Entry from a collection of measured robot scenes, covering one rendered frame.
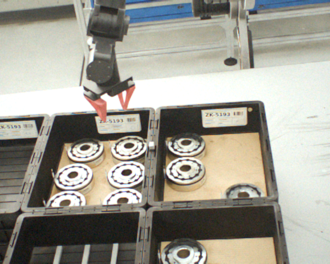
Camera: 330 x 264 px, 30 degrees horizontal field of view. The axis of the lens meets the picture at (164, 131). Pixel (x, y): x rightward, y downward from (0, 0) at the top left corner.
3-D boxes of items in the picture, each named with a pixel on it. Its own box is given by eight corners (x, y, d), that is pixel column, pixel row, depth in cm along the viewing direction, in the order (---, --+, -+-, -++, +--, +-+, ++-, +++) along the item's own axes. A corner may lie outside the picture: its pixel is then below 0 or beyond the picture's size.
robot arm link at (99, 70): (130, 12, 133) (91, 5, 132) (129, 37, 124) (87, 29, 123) (120, 60, 140) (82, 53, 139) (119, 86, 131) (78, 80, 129)
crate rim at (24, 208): (53, 119, 176) (50, 113, 174) (156, 113, 173) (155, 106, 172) (21, 219, 144) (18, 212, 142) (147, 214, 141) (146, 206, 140)
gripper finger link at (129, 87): (140, 110, 147) (135, 77, 142) (116, 124, 144) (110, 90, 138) (122, 100, 152) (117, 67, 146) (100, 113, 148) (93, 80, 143)
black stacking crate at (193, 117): (160, 140, 179) (156, 108, 172) (263, 134, 176) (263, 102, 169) (153, 242, 147) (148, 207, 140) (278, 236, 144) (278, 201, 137)
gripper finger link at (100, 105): (128, 117, 146) (122, 83, 140) (104, 131, 142) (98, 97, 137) (111, 106, 150) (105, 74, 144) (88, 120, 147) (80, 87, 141)
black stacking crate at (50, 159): (60, 146, 181) (51, 114, 174) (159, 140, 179) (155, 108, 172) (31, 247, 150) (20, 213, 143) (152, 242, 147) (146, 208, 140)
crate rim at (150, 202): (156, 113, 173) (155, 106, 171) (263, 106, 170) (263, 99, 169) (148, 214, 141) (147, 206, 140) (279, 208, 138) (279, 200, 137)
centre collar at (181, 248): (172, 247, 138) (172, 245, 138) (194, 246, 138) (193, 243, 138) (172, 264, 134) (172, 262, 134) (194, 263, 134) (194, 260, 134)
